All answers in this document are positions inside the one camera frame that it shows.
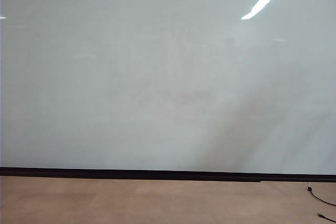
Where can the white glossy whiteboard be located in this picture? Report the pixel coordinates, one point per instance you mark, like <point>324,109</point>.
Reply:
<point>131,77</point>

